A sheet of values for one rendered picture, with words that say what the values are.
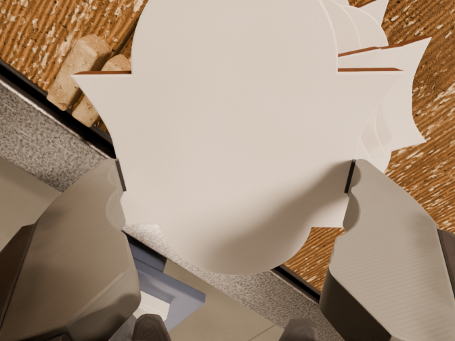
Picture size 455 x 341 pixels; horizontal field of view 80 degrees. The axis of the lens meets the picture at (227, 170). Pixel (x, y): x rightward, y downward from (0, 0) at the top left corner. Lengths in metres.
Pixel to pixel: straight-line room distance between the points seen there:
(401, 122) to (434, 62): 0.05
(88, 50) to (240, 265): 0.17
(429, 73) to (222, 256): 0.21
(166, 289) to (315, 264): 0.27
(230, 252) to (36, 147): 0.25
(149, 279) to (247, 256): 0.37
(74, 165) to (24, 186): 1.51
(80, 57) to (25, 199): 1.70
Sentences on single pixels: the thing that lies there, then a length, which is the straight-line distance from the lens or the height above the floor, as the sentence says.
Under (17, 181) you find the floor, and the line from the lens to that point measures 1.85.
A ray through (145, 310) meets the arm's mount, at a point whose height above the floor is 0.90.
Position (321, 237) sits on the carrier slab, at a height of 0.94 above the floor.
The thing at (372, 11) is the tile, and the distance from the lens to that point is 0.23.
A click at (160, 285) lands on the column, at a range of 0.52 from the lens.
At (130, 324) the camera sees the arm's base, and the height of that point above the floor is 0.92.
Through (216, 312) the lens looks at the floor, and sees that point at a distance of 2.28.
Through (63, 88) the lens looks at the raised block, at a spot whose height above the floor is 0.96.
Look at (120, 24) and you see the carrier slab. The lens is 0.24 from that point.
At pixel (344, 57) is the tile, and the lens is 0.19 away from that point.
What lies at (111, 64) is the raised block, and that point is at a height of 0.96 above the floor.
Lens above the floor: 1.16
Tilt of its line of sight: 58 degrees down
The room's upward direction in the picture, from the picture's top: 175 degrees counter-clockwise
